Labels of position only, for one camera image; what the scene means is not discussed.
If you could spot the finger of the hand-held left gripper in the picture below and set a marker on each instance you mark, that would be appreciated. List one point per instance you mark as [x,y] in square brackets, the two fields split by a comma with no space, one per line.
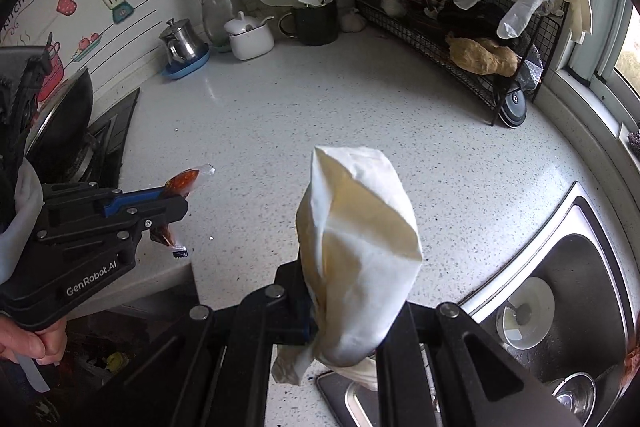
[135,202]
[160,212]

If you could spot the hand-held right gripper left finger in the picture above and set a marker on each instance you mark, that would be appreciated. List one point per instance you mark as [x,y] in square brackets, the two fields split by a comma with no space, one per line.
[292,314]

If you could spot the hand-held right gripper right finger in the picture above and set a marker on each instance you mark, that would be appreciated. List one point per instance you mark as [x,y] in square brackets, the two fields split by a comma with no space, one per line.
[415,337]

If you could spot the red sauce sachet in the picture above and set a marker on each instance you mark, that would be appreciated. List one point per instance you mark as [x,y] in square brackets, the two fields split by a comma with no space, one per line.
[182,182]

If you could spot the cream cloth rag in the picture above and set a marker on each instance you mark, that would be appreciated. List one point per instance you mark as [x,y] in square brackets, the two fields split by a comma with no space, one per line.
[350,227]

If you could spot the person's left hand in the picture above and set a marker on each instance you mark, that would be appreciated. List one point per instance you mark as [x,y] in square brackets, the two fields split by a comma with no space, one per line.
[30,344]

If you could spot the black glass gas stove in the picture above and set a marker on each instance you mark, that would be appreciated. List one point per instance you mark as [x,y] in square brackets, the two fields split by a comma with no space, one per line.
[107,132]

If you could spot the yellow crumpled wrapper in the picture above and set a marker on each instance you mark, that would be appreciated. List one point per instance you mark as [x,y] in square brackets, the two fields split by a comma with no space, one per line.
[116,360]

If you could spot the white cloth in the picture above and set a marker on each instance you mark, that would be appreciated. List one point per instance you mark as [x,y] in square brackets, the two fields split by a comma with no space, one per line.
[22,207]

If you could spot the black wok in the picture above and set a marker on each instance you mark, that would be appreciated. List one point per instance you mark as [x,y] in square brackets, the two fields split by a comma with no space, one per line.
[75,107]

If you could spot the white bowl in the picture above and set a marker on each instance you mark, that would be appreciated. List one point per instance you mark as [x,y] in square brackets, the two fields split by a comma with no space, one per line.
[535,302]

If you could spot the blue saucer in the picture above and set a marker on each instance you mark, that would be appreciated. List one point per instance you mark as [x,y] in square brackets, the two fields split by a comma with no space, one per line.
[187,70]

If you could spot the stainless steel oil pot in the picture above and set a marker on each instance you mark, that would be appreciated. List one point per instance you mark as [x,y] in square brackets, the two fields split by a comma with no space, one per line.
[182,42]

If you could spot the small steel bowl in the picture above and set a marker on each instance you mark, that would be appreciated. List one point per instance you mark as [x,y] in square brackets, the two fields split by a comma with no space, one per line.
[575,394]

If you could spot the stainless steel sink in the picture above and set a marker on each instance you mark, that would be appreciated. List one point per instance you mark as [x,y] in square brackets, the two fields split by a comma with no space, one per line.
[575,267]

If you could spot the white ceramic lidded jar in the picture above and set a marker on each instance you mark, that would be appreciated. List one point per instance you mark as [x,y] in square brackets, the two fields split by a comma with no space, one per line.
[250,39]

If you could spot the red scrub cloth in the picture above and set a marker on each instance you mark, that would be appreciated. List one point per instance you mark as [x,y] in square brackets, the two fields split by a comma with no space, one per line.
[634,364]

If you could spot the black mug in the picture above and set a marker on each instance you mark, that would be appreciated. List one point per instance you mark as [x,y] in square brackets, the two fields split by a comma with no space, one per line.
[315,24]

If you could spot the black round sink stopper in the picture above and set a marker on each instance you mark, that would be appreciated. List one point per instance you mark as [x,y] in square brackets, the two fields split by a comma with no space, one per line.
[512,108]

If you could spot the ginger root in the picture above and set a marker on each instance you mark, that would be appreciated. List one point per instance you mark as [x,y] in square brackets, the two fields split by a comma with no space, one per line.
[482,54]

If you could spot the dark steel wool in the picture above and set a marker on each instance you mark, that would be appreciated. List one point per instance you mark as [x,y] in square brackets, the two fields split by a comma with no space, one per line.
[632,142]

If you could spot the crumpled grey plastic wrap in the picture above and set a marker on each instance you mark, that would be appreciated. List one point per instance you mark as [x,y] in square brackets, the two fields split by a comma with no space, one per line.
[530,67]

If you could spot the black ridged bracket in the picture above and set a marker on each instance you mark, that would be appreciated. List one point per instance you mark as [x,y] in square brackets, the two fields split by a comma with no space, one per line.
[27,107]

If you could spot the grey window frame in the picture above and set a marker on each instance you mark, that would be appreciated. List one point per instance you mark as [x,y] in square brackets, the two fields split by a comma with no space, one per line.
[605,37]

